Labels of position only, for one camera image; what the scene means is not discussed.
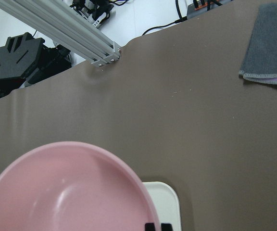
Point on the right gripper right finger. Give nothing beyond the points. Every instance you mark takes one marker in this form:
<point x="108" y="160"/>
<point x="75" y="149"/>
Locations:
<point x="166" y="227"/>

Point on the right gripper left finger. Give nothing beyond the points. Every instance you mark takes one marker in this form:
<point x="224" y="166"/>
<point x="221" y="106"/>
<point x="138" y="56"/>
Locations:
<point x="149" y="227"/>

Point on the pink bowl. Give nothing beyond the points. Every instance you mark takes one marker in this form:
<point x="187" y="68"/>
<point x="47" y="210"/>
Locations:
<point x="73" y="186"/>

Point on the cream rabbit tray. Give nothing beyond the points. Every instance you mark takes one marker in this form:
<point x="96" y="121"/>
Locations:
<point x="166" y="203"/>

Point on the grey folded cloth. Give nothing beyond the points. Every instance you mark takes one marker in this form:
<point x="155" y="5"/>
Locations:
<point x="260" y="61"/>

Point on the aluminium frame post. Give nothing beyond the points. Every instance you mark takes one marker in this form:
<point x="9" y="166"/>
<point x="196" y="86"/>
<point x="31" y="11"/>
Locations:
<point x="62" y="24"/>

